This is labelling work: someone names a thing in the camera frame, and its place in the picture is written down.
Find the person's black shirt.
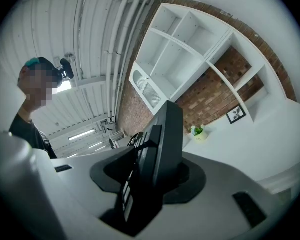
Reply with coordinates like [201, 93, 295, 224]
[8, 113, 59, 160]

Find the square ceiling light panel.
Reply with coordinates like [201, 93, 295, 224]
[56, 80, 73, 94]

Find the white ceiling pipe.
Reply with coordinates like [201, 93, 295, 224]
[113, 0, 146, 121]
[105, 0, 129, 121]

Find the white cabinet with mesh doors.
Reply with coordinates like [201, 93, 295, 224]
[128, 61, 171, 116]

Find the black framed leaf picture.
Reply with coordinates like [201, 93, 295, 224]
[225, 104, 247, 125]

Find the teal hair clip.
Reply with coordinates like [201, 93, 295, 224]
[24, 57, 41, 67]

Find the black keyboard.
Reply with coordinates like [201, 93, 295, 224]
[114, 100, 184, 225]

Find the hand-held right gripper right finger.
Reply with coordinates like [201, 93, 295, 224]
[161, 158, 207, 205]

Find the white desk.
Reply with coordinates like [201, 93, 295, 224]
[182, 99, 300, 195]

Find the person's head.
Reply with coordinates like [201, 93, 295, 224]
[16, 57, 64, 115]

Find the white background rack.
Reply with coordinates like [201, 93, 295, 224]
[108, 130, 127, 150]

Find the small potted flower plant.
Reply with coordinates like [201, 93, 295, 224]
[188, 124, 209, 144]

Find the white open shelf unit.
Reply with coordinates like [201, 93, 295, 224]
[135, 3, 288, 123]

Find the black head-worn camera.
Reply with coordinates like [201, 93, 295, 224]
[55, 58, 75, 80]

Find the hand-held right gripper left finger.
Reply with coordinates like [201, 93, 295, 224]
[89, 145, 141, 193]

